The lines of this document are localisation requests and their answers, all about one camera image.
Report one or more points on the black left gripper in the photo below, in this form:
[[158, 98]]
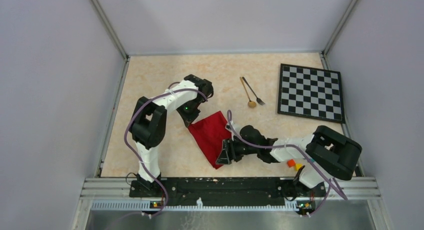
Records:
[[188, 119]]

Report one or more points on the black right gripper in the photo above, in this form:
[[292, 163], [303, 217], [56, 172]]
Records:
[[228, 152]]

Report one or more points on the red cloth napkin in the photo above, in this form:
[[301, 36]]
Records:
[[209, 134]]

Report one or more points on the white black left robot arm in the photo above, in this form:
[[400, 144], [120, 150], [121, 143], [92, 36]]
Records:
[[148, 123]]

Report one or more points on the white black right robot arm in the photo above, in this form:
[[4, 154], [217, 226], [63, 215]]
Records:
[[328, 153]]

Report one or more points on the gold spoon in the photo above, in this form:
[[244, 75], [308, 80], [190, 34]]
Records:
[[251, 103]]

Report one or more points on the dark metal fork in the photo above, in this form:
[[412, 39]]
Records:
[[259, 100]]

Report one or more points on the orange block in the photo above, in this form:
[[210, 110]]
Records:
[[291, 163]]

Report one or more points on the yellow block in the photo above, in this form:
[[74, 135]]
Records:
[[298, 166]]

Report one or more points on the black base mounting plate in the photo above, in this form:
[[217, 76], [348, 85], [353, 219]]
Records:
[[227, 191]]

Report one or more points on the black and white chessboard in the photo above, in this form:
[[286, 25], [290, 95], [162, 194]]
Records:
[[311, 93]]

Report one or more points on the aluminium frame rail front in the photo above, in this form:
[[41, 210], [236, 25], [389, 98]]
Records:
[[113, 194]]

